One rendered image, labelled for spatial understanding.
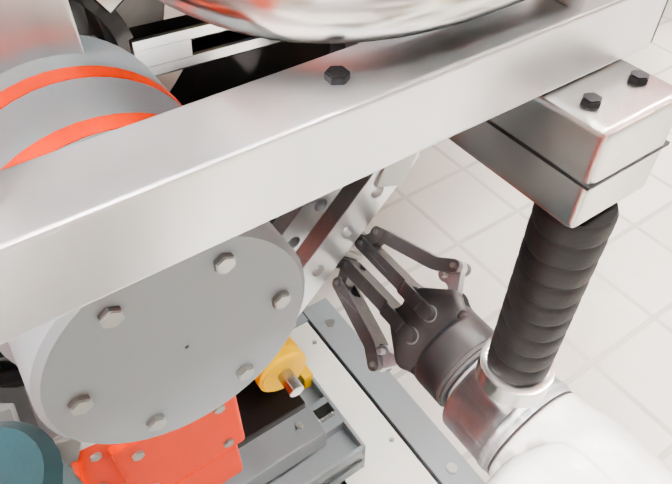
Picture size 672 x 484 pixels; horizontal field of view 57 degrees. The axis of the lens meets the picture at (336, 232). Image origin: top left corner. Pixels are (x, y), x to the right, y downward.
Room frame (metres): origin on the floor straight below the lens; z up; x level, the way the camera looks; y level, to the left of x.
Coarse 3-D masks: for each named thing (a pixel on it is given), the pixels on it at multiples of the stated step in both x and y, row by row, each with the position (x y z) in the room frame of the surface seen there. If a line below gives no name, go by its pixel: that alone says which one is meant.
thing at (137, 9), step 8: (128, 0) 0.55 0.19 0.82; (136, 0) 0.56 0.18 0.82; (144, 0) 0.56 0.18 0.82; (152, 0) 0.56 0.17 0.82; (120, 8) 0.55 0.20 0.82; (128, 8) 0.55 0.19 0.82; (136, 8) 0.55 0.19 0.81; (144, 8) 0.56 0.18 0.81; (152, 8) 0.56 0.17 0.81; (160, 8) 0.57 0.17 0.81; (128, 16) 0.55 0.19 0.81; (136, 16) 0.55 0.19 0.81; (144, 16) 0.56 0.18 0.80; (152, 16) 0.56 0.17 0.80; (160, 16) 0.57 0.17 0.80; (128, 24) 0.55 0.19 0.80; (136, 24) 0.55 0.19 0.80
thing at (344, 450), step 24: (312, 384) 0.55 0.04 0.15; (312, 408) 0.50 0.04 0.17; (336, 408) 0.50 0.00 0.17; (336, 432) 0.47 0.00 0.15; (312, 456) 0.43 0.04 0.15; (336, 456) 0.43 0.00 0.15; (360, 456) 0.43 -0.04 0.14; (288, 480) 0.39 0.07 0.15; (312, 480) 0.38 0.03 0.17; (336, 480) 0.40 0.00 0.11
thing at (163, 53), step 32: (96, 0) 0.40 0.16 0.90; (96, 32) 0.43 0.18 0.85; (128, 32) 0.41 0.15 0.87; (160, 32) 0.42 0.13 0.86; (192, 32) 0.43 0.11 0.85; (224, 32) 0.47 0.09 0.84; (160, 64) 0.41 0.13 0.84; (192, 64) 0.43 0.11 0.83; (224, 64) 0.59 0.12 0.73; (256, 64) 0.56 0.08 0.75; (288, 64) 0.52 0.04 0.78; (192, 96) 0.60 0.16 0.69; (0, 352) 0.29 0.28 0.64
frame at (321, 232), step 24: (384, 168) 0.40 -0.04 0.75; (408, 168) 0.42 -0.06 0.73; (336, 192) 0.43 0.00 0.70; (360, 192) 0.39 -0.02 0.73; (384, 192) 0.41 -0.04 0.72; (288, 216) 0.41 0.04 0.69; (312, 216) 0.41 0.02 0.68; (336, 216) 0.38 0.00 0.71; (360, 216) 0.39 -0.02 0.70; (288, 240) 0.40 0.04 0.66; (312, 240) 0.38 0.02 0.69; (336, 240) 0.38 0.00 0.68; (312, 264) 0.36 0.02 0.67; (336, 264) 0.38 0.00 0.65; (312, 288) 0.36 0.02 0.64; (0, 408) 0.25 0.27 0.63; (24, 408) 0.25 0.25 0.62; (48, 432) 0.23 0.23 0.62; (72, 456) 0.23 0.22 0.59
